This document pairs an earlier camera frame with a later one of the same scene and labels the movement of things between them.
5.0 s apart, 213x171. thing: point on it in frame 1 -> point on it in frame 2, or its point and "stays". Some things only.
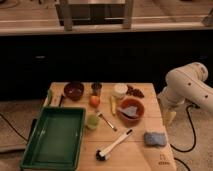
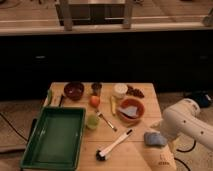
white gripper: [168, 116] -> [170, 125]
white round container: [120, 90] stays
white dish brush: [102, 154] stays
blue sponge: [155, 139] stays
